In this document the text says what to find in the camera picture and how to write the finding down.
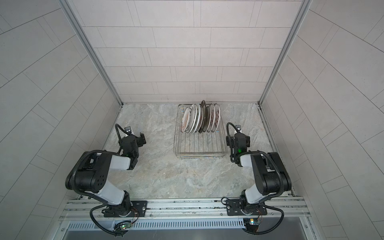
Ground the circuit board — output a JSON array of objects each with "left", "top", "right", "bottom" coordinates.
[
  {"left": 114, "top": 221, "right": 132, "bottom": 234},
  {"left": 243, "top": 219, "right": 260, "bottom": 233}
]

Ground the dark striped rim plate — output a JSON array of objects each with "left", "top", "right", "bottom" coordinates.
[{"left": 199, "top": 100, "right": 207, "bottom": 133}]

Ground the metal wire dish rack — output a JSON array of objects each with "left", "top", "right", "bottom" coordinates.
[{"left": 174, "top": 104, "right": 228, "bottom": 159}]

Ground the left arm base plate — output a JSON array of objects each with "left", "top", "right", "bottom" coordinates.
[{"left": 102, "top": 201, "right": 148, "bottom": 218}]

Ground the right circuit board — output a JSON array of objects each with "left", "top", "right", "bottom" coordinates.
[{"left": 243, "top": 219, "right": 260, "bottom": 233}]

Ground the aluminium corner profile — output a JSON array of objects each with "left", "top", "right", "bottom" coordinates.
[
  {"left": 258, "top": 0, "right": 312, "bottom": 106},
  {"left": 58, "top": 0, "right": 124, "bottom": 106}
]

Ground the left circuit board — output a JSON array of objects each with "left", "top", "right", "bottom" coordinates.
[{"left": 114, "top": 221, "right": 132, "bottom": 234}]

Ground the white red patterned plate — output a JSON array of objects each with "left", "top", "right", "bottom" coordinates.
[{"left": 181, "top": 107, "right": 191, "bottom": 133}]

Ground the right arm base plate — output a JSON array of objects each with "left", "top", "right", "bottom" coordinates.
[{"left": 221, "top": 197, "right": 268, "bottom": 216}]

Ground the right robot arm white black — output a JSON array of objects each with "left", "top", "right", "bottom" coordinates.
[{"left": 227, "top": 132, "right": 292, "bottom": 215}]

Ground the aluminium mounting rail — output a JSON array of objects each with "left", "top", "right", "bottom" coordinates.
[{"left": 58, "top": 196, "right": 311, "bottom": 222}]

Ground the white black radial stripe plate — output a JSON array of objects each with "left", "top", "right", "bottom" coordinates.
[{"left": 193, "top": 104, "right": 202, "bottom": 133}]

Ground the left aluminium corner profile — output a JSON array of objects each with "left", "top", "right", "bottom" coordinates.
[{"left": 58, "top": 0, "right": 124, "bottom": 106}]

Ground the rightmost white patterned plate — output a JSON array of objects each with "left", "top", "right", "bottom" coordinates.
[{"left": 212, "top": 103, "right": 220, "bottom": 132}]

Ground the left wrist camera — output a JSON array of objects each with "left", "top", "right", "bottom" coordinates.
[{"left": 124, "top": 126, "right": 132, "bottom": 135}]

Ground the white plate fruit pattern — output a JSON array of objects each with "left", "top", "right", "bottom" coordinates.
[{"left": 187, "top": 104, "right": 196, "bottom": 133}]

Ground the right aluminium corner profile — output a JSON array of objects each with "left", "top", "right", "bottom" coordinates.
[{"left": 258, "top": 0, "right": 312, "bottom": 106}]

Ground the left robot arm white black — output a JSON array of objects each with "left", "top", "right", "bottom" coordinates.
[{"left": 65, "top": 133, "right": 148, "bottom": 218}]

